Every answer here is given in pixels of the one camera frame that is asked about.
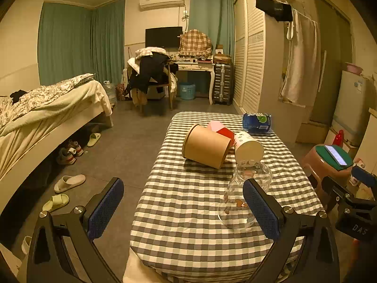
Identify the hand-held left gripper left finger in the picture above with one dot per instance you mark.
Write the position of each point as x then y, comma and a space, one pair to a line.
105, 209

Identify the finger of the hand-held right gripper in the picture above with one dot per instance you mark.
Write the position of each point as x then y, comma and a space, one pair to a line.
334, 190
364, 175

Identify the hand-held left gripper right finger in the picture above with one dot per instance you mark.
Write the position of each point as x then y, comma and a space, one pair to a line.
259, 209

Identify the clear glass cup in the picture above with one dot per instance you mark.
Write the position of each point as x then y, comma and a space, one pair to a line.
249, 179

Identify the white printed paper cup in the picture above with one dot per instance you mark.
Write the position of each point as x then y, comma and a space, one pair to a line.
249, 149

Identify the large brown paper cup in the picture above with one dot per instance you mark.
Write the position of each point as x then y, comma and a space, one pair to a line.
204, 147

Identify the pink and red cup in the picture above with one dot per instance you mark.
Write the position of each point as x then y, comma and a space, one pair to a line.
219, 128

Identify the brown plastic stool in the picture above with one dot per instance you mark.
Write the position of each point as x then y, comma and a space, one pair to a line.
316, 165

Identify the smartphone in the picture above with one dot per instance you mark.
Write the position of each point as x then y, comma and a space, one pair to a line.
336, 154

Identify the white slipper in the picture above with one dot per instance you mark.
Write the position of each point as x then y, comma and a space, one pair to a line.
69, 182
26, 244

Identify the red bottle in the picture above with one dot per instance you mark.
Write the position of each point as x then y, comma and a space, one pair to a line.
338, 138

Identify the green slipper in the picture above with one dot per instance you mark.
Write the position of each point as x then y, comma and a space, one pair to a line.
94, 139
56, 202

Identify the grey sneaker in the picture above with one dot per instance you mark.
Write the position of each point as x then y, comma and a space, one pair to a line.
66, 156
76, 148

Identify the cardboard box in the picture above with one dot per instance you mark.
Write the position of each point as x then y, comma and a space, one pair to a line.
302, 132

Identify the small white fridge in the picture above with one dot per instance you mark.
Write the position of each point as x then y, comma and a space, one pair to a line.
352, 106

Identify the grey checked tablecloth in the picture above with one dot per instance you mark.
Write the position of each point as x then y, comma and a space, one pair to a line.
182, 206

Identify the blue wet wipes pack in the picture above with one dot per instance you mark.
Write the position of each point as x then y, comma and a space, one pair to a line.
256, 123

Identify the bed with cream sheet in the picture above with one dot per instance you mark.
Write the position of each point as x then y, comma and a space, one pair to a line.
59, 115

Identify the pink basin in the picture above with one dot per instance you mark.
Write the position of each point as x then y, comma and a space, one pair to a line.
354, 68

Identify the clear water jug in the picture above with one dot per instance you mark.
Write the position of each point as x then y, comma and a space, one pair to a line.
110, 92

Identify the grey door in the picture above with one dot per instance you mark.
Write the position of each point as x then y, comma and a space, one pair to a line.
330, 59

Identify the floral quilt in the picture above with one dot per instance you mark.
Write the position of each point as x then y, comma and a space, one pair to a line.
44, 94

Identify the white hanging towel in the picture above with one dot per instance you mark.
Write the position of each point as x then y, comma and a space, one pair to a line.
300, 62

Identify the dark ribbed suitcase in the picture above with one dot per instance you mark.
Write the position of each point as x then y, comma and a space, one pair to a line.
223, 84

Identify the wooden chair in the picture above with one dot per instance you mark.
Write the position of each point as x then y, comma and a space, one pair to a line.
170, 94

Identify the blue plastic basket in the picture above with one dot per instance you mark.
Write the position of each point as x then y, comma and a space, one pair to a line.
187, 91

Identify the black cloth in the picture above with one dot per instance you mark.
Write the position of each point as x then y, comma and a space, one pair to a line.
18, 95

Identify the black clothing pile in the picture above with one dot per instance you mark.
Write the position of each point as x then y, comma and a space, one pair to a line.
150, 70

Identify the white louvred wardrobe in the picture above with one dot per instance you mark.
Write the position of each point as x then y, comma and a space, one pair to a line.
253, 59

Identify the white desk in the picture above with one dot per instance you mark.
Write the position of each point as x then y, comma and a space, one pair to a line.
194, 66

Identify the wide green curtain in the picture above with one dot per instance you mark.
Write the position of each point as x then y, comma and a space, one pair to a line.
76, 44

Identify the plaid cloth cover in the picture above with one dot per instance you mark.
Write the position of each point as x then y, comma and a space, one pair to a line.
195, 42

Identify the black television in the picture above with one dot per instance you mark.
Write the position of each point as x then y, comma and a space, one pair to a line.
163, 37

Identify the black hanging bag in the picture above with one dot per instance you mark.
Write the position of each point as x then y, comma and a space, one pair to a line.
274, 6

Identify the narrow green curtain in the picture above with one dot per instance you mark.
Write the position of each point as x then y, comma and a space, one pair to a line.
212, 11

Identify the white air conditioner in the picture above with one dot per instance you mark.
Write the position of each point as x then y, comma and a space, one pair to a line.
161, 0

